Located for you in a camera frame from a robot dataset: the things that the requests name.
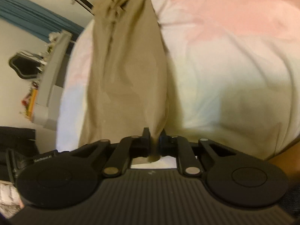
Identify pastel tie-dye bed sheet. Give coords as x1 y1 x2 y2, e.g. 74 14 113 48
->
56 0 300 161

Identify white desk with drawers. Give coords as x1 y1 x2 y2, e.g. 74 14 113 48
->
31 31 73 131

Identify desk clutter items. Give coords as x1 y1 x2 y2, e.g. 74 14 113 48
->
21 32 61 121

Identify tan printed t-shirt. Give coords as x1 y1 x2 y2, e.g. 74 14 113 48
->
79 0 168 161

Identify dark framed desk mirror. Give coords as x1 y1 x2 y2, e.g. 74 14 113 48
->
9 53 41 80

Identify blue curtain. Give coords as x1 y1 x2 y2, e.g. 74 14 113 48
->
1 0 84 42

